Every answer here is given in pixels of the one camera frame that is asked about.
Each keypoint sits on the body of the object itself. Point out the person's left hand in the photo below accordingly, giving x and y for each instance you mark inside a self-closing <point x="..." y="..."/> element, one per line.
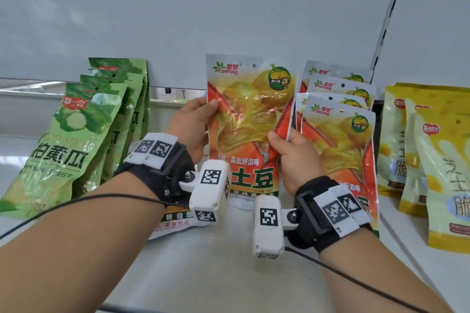
<point x="189" y="127"/>

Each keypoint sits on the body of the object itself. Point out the person's right hand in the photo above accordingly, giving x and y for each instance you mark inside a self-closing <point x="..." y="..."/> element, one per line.
<point x="299" y="162"/>

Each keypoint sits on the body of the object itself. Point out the person's right thumb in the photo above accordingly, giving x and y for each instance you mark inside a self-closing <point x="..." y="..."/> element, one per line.
<point x="279" y="140"/>

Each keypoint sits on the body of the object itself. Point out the person's left thumb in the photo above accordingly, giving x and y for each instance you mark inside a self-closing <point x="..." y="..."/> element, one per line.
<point x="201" y="103"/>

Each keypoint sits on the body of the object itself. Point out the orange potato snack packet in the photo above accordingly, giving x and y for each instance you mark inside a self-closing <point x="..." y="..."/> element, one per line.
<point x="341" y="85"/>
<point x="339" y="155"/>
<point x="330" y="69"/>
<point x="330" y="98"/>
<point x="176" y="221"/>
<point x="249" y="114"/>

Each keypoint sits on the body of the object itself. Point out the person's right forearm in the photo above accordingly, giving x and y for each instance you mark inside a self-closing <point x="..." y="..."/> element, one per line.
<point x="371" y="279"/>

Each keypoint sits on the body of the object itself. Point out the person's left forearm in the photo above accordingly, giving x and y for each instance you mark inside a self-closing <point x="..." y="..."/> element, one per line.
<point x="80" y="250"/>

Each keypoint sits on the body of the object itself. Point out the green cucumber snack packet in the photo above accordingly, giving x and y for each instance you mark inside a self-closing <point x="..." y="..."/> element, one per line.
<point x="136" y="118"/>
<point x="110" y="83"/>
<point x="66" y="147"/>
<point x="121" y="63"/>

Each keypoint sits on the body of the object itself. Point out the white left wrist marker plate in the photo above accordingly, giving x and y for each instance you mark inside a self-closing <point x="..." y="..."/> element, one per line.
<point x="152" y="149"/>

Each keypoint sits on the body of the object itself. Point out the white wrist marker plate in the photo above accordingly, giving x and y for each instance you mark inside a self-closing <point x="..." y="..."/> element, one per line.
<point x="341" y="212"/>
<point x="152" y="149"/>

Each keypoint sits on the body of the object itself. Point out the white right wrist marker plate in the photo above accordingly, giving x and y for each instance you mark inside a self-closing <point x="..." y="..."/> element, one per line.
<point x="341" y="212"/>

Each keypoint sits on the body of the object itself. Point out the yellow corn snack packet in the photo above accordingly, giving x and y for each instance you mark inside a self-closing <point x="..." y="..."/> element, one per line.
<point x="448" y="177"/>
<point x="409" y="177"/>
<point x="391" y="147"/>

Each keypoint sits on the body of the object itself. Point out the white slotted shelf upright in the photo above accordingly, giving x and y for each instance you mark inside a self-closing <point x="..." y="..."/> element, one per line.
<point x="389" y="12"/>

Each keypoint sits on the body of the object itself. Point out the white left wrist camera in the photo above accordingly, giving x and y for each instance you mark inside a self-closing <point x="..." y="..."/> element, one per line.
<point x="209" y="191"/>

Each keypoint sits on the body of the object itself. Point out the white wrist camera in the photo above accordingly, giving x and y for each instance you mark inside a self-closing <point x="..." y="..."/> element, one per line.
<point x="209" y="191"/>
<point x="268" y="228"/>

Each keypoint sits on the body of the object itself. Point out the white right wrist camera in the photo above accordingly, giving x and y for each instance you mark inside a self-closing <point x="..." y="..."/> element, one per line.
<point x="268" y="228"/>

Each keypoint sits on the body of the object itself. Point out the silver shelf back rail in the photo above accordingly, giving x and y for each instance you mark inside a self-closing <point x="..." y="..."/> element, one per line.
<point x="36" y="89"/>

